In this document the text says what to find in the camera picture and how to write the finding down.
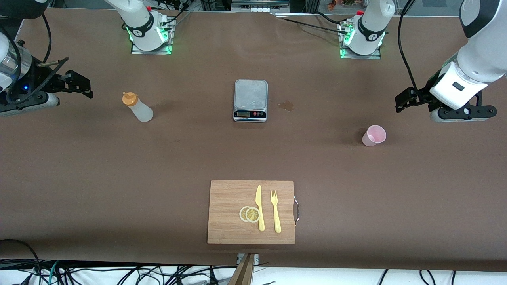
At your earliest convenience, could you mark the black cable on table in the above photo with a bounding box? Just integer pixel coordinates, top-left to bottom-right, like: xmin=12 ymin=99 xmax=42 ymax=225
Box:
xmin=269 ymin=11 xmax=351 ymax=36

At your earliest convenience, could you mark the wooden beam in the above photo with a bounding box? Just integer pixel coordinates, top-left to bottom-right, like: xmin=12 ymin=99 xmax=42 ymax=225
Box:
xmin=228 ymin=253 xmax=256 ymax=285

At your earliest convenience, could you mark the brown table cover sheet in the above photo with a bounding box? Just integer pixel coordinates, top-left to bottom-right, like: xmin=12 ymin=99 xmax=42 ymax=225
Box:
xmin=0 ymin=7 xmax=507 ymax=274

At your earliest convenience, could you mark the silver kitchen scale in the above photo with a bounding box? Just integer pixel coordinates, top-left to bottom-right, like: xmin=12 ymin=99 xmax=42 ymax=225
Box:
xmin=233 ymin=79 xmax=269 ymax=122

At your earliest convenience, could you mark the yellow plastic fork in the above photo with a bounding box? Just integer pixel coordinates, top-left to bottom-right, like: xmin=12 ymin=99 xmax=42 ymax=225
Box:
xmin=271 ymin=190 xmax=282 ymax=234

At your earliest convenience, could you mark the teal floor cable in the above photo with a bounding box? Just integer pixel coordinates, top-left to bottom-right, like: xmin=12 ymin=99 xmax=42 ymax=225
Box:
xmin=47 ymin=261 xmax=60 ymax=285

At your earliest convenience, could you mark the wooden cutting board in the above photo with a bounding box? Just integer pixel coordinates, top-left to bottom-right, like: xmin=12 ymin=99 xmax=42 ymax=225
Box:
xmin=207 ymin=180 xmax=299 ymax=245

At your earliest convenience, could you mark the sauce bottle orange cap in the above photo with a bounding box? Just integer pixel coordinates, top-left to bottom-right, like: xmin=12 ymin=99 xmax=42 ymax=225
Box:
xmin=122 ymin=91 xmax=154 ymax=122

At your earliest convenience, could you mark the yellow plastic knife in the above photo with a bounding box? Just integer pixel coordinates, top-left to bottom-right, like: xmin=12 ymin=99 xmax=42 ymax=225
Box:
xmin=255 ymin=185 xmax=265 ymax=232

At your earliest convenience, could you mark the pink plastic cup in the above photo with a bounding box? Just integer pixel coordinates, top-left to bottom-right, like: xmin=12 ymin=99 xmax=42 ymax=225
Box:
xmin=362 ymin=125 xmax=387 ymax=147

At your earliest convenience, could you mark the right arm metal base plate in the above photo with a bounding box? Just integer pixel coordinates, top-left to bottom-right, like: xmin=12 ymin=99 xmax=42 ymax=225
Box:
xmin=131 ymin=20 xmax=174 ymax=55

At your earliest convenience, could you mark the aluminium frame rail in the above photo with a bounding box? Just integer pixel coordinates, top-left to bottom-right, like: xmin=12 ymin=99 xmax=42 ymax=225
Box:
xmin=231 ymin=0 xmax=292 ymax=13

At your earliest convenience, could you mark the black looped floor cable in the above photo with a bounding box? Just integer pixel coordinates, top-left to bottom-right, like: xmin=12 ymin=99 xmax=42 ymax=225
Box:
xmin=0 ymin=239 xmax=42 ymax=285

